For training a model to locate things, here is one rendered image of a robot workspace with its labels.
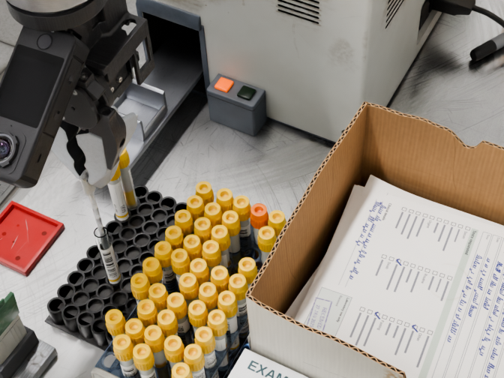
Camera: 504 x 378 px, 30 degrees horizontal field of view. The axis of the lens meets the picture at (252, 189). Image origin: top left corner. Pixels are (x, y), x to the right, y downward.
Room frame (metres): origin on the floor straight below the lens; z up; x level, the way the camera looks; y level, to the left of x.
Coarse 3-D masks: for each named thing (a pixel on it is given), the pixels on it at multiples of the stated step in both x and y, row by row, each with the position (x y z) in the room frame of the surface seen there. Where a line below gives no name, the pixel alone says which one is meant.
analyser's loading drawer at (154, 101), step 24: (168, 48) 0.80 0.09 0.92; (192, 48) 0.79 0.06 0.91; (168, 72) 0.76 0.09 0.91; (192, 72) 0.76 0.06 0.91; (120, 96) 0.72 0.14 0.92; (144, 96) 0.71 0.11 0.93; (168, 96) 0.72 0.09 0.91; (144, 120) 0.69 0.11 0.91; (168, 120) 0.69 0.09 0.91; (144, 144) 0.65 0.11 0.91
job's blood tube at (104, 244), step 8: (96, 232) 0.50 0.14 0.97; (96, 240) 0.49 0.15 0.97; (104, 240) 0.49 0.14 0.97; (104, 248) 0.49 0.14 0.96; (112, 248) 0.50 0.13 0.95; (104, 256) 0.49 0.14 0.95; (112, 256) 0.49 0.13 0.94; (104, 264) 0.49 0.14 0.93; (112, 264) 0.49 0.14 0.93; (112, 272) 0.49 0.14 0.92; (112, 280) 0.49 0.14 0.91
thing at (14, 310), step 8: (8, 296) 0.43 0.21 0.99; (0, 304) 0.42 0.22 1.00; (8, 304) 0.42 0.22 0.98; (16, 304) 0.43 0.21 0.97; (0, 312) 0.42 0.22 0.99; (8, 312) 0.42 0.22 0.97; (16, 312) 0.43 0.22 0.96; (0, 320) 0.41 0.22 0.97; (8, 320) 0.42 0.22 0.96; (0, 328) 0.41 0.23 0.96
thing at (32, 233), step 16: (16, 208) 0.61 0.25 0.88; (0, 224) 0.59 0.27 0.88; (16, 224) 0.59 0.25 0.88; (32, 224) 0.58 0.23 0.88; (48, 224) 0.58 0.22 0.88; (0, 240) 0.57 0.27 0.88; (16, 240) 0.57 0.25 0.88; (32, 240) 0.56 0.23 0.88; (48, 240) 0.56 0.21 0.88; (0, 256) 0.55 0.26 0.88; (16, 256) 0.55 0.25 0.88; (32, 256) 0.54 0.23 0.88
